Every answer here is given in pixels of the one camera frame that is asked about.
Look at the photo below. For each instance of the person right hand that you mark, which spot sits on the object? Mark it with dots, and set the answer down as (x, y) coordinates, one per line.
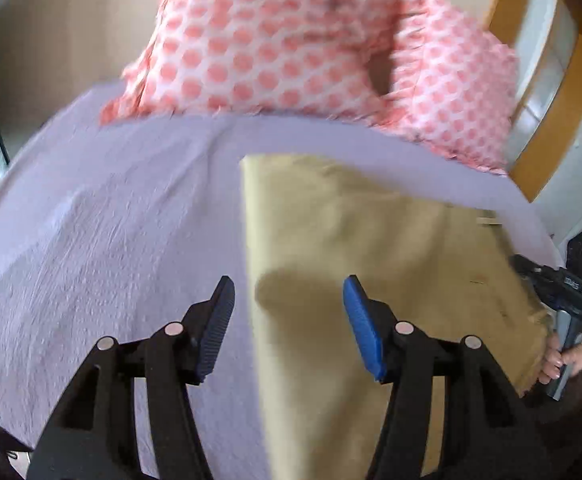
(554, 359)

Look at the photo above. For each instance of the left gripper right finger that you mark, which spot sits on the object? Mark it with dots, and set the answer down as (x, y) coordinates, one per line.
(452, 413)

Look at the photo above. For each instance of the khaki pants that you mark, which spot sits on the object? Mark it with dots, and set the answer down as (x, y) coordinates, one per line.
(311, 222)

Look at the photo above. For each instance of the pink polka dot pillow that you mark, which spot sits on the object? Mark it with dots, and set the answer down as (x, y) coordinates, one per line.
(453, 85)
(255, 56)

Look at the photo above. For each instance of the lavender bed sheet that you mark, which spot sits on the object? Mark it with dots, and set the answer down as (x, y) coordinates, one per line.
(115, 230)

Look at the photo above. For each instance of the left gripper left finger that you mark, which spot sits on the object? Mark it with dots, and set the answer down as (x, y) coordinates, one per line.
(92, 432)

